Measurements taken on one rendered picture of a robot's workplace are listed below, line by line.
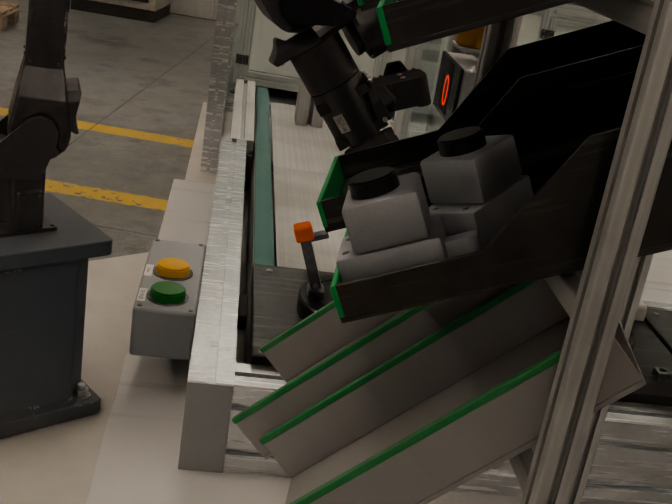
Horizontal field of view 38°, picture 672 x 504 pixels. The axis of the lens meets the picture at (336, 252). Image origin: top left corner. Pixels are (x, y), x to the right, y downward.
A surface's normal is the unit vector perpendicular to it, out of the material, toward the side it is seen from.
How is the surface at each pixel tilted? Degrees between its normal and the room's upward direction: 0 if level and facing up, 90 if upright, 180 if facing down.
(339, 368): 90
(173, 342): 90
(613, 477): 90
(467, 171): 105
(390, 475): 90
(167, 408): 0
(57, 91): 60
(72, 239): 0
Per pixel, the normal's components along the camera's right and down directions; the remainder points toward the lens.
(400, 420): -0.59, -0.77
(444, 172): -0.66, 0.42
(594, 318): 0.07, 0.37
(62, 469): 0.15, -0.92
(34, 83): 0.34, -0.12
